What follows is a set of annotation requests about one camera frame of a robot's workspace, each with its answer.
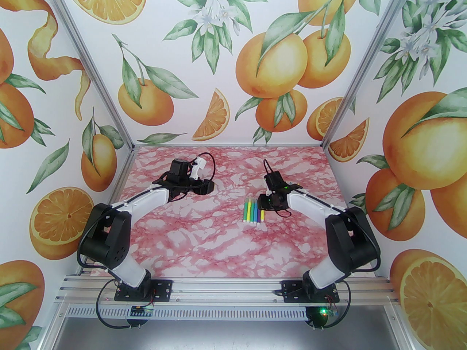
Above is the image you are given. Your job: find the aluminium frame post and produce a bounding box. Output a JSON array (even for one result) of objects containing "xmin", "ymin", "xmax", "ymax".
[
  {"xmin": 320, "ymin": 0, "xmax": 413, "ymax": 149},
  {"xmin": 43, "ymin": 0, "xmax": 136, "ymax": 150}
]

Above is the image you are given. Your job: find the white perforated cable tray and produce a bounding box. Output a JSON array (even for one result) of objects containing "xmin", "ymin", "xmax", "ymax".
[{"xmin": 60, "ymin": 304, "xmax": 396, "ymax": 320}]

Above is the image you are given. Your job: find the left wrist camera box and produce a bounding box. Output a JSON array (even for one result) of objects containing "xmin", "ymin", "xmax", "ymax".
[{"xmin": 190, "ymin": 156, "xmax": 207, "ymax": 178}]

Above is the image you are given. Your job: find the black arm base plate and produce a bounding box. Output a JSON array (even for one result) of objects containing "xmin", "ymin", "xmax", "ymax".
[
  {"xmin": 283, "ymin": 280, "xmax": 340, "ymax": 303},
  {"xmin": 114, "ymin": 279, "xmax": 173, "ymax": 302}
]

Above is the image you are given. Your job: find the pink marble pattern mat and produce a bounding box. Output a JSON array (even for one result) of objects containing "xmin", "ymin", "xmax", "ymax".
[{"xmin": 89, "ymin": 145, "xmax": 378, "ymax": 279}]

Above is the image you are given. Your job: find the black round device green light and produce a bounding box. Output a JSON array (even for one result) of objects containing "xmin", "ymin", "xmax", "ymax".
[{"xmin": 306, "ymin": 307, "xmax": 329, "ymax": 329}]

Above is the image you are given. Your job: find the aluminium frame rail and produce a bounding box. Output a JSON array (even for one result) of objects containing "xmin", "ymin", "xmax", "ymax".
[{"xmin": 55, "ymin": 274, "xmax": 399, "ymax": 307}]

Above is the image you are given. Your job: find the black base cable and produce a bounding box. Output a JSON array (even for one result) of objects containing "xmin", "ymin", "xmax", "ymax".
[
  {"xmin": 94, "ymin": 281, "xmax": 141, "ymax": 330},
  {"xmin": 328, "ymin": 283, "xmax": 352, "ymax": 327}
]

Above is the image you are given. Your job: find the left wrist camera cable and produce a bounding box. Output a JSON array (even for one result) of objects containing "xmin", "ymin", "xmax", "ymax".
[{"xmin": 199, "ymin": 153, "xmax": 216, "ymax": 181}]

